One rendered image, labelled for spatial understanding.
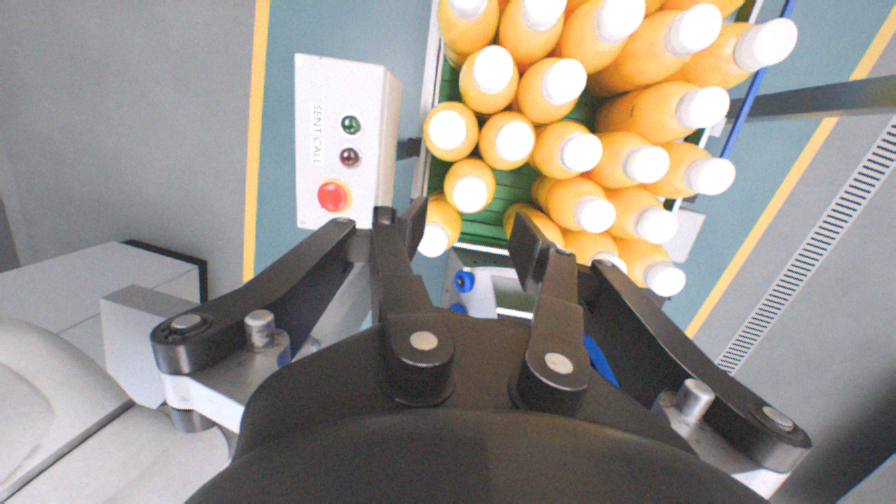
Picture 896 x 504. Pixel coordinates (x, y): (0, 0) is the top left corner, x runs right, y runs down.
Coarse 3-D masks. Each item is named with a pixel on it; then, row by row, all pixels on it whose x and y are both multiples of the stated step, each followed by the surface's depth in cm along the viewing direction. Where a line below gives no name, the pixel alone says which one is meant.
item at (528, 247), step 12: (516, 216) 21; (528, 216) 20; (516, 228) 20; (528, 228) 17; (516, 240) 20; (528, 240) 17; (540, 240) 15; (516, 252) 19; (528, 252) 16; (540, 252) 15; (516, 264) 18; (528, 264) 16; (540, 264) 15; (528, 276) 16; (540, 276) 16; (528, 288) 16
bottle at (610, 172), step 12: (612, 132) 38; (624, 132) 36; (612, 144) 36; (624, 144) 35; (636, 144) 34; (648, 144) 34; (612, 156) 35; (624, 156) 34; (600, 168) 37; (612, 168) 35; (624, 168) 34; (600, 180) 39; (612, 180) 37; (624, 180) 36
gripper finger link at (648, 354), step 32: (608, 288) 12; (640, 288) 12; (608, 320) 11; (640, 320) 9; (608, 352) 11; (640, 352) 9; (672, 352) 8; (640, 384) 9; (672, 384) 7; (736, 384) 7; (704, 416) 7; (736, 416) 6; (768, 416) 6; (768, 448) 6; (800, 448) 5
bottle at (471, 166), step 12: (468, 156) 47; (456, 168) 38; (468, 168) 37; (480, 168) 37; (444, 180) 40; (456, 180) 37; (480, 180) 35; (492, 180) 38; (444, 192) 41; (492, 192) 38
